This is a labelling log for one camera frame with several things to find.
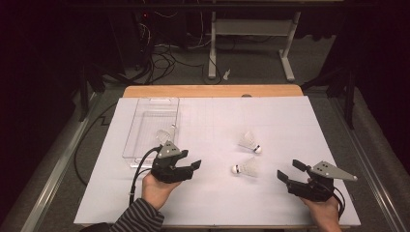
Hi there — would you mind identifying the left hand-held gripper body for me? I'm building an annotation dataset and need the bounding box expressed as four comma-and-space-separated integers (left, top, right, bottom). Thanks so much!
150, 140, 194, 185

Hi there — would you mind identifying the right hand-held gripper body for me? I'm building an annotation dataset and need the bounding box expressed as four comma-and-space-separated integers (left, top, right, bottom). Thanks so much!
286, 160, 358, 203

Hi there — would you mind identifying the white feather shuttlecock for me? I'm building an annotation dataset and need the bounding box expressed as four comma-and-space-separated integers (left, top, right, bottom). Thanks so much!
237, 130, 263, 155
230, 157, 263, 178
156, 125, 179, 146

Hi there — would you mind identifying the clear plastic tray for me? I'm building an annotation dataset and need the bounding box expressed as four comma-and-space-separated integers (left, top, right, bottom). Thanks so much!
121, 97, 181, 168

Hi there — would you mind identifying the person's left hand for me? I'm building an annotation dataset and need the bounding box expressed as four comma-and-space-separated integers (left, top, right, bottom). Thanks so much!
141, 173, 182, 211

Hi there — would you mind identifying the person's right hand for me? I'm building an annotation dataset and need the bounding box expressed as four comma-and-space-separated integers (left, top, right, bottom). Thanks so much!
299, 196, 342, 232

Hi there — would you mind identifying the white table cover sheet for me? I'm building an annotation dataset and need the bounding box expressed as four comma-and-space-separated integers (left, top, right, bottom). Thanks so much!
73, 96, 362, 227

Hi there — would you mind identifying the wooden table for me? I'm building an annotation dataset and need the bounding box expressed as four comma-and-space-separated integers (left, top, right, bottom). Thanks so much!
122, 84, 305, 99

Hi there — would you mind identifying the black stand leg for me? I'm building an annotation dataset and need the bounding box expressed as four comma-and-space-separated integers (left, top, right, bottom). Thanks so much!
76, 62, 107, 123
301, 64, 359, 130

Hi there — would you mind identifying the black computer tower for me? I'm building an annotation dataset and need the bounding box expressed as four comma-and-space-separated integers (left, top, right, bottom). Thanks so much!
107, 9, 156, 71

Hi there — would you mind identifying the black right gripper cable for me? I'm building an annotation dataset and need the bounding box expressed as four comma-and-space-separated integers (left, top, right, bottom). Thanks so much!
322, 183, 346, 220

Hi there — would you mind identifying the aluminium floor rail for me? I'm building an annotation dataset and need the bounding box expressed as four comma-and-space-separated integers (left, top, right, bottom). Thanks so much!
18, 91, 104, 232
328, 95, 410, 232

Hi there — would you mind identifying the black floor cable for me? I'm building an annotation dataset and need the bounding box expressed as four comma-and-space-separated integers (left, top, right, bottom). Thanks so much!
73, 101, 119, 188

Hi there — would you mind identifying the tangle of floor cables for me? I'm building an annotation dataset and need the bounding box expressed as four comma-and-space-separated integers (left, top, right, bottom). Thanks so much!
141, 44, 207, 85

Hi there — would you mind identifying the white metal stand frame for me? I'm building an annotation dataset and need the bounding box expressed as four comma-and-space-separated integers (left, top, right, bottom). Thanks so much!
207, 11, 303, 82

